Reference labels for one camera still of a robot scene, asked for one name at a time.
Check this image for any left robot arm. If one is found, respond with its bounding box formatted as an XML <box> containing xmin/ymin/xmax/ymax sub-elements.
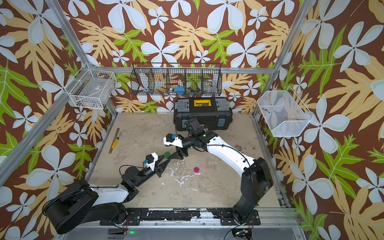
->
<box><xmin>42</xmin><ymin>153</ymin><xmax>174</xmax><ymax>235</ymax></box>

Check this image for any black wire basket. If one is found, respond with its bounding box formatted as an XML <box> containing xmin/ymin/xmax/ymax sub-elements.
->
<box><xmin>130</xmin><ymin>63</ymin><xmax>223</xmax><ymax>98</ymax></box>

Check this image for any blue object in basket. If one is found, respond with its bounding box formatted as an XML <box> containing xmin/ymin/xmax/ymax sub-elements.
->
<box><xmin>174</xmin><ymin>87</ymin><xmax>186</xmax><ymax>96</ymax></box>

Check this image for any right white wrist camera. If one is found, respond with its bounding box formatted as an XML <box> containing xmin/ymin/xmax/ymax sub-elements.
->
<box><xmin>163</xmin><ymin>134</ymin><xmax>183</xmax><ymax>148</ymax></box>

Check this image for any white wire basket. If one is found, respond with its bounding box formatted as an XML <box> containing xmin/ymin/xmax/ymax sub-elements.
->
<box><xmin>257</xmin><ymin>87</ymin><xmax>314</xmax><ymax>138</ymax></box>
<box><xmin>65</xmin><ymin>64</ymin><xmax>117</xmax><ymax>110</ymax></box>

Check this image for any black toolbox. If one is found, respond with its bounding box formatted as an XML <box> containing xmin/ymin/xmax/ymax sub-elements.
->
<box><xmin>174</xmin><ymin>97</ymin><xmax>233</xmax><ymax>131</ymax></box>

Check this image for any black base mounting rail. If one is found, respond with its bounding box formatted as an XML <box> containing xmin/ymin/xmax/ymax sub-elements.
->
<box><xmin>99</xmin><ymin>207</ymin><xmax>261</xmax><ymax>226</ymax></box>

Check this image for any white wire basket left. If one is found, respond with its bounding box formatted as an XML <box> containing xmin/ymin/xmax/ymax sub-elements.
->
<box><xmin>65</xmin><ymin>64</ymin><xmax>117</xmax><ymax>110</ymax></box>

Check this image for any white wire basket right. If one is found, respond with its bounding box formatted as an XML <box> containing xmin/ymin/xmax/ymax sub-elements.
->
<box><xmin>257</xmin><ymin>87</ymin><xmax>314</xmax><ymax>138</ymax></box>

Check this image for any yellow handled metal file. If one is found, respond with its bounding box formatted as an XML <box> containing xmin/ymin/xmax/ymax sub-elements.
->
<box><xmin>109</xmin><ymin>128</ymin><xmax>120</xmax><ymax>154</ymax></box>

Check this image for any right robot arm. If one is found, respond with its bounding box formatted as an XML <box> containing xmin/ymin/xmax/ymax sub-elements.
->
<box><xmin>164</xmin><ymin>118</ymin><xmax>274</xmax><ymax>224</ymax></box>

